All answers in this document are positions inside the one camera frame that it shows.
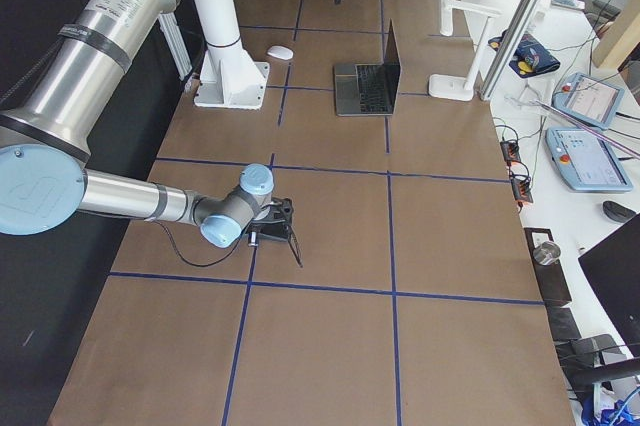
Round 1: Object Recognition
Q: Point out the grey laptop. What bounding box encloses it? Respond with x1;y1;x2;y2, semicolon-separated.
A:
333;21;402;117

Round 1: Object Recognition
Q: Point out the black mouse pad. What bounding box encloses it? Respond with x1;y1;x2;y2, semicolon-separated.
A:
255;223;291;242

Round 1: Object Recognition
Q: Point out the white computer mouse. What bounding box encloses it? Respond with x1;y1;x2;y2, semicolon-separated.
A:
266;45;294;61

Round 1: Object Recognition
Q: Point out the white desk lamp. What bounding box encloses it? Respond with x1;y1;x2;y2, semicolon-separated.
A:
428;0;503;103

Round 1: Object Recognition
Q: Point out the black mouse on desk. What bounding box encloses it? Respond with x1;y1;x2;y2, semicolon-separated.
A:
602;200;637;223

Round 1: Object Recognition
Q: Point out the colourful blue pouch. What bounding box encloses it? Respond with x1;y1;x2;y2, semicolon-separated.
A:
509;33;561;79

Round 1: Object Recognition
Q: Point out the orange black usb hub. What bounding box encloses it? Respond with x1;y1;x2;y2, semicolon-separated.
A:
500;140;521;165

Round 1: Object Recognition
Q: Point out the far teach pendant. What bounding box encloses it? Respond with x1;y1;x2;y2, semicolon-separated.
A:
552;72;624;130

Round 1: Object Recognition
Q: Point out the teach pendant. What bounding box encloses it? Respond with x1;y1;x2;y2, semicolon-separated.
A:
545;127;633;193
552;72;624;130

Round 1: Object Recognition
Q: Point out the silver metal cup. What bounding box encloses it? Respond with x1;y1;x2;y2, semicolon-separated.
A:
532;241;561;266

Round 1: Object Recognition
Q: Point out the black box under cup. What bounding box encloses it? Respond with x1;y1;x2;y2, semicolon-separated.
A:
524;227;572;307

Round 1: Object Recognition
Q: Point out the near teach pendant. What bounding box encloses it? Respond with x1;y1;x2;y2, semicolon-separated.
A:
545;127;633;193

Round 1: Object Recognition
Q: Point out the black monitor corner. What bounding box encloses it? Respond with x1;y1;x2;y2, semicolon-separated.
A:
579;215;640;349

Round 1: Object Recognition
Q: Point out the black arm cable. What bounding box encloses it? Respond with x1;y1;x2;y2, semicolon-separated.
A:
158;220;304;269

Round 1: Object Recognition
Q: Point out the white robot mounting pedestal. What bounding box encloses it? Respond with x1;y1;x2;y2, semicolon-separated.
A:
194;0;270;110

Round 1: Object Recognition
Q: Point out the aluminium frame post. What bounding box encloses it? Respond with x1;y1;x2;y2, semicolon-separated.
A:
479;0;541;101

